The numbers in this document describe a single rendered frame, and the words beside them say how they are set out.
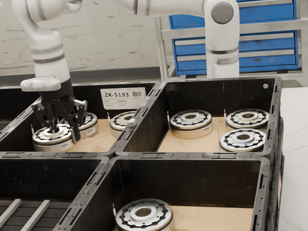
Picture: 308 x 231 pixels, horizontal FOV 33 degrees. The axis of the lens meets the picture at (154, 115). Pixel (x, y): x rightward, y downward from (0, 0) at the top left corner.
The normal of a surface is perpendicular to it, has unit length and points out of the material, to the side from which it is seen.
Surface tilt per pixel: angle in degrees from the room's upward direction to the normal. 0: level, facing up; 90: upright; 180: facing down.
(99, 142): 0
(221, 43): 92
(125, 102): 90
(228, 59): 93
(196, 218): 0
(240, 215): 0
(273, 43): 90
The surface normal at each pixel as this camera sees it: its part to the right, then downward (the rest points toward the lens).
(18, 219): -0.15, -0.91
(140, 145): 0.96, -0.02
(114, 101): -0.26, 0.42
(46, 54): 0.10, 0.38
